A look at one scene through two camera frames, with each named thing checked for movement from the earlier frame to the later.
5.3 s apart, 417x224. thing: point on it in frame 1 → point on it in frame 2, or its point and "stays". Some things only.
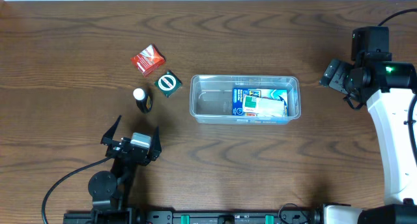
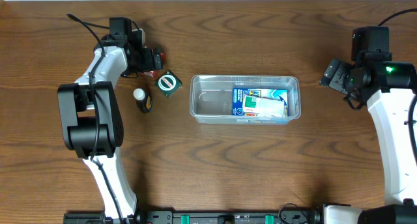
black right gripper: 336,76 stays
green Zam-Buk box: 168,83 stays
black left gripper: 116,148 → 150,60
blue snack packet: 268,93 stays
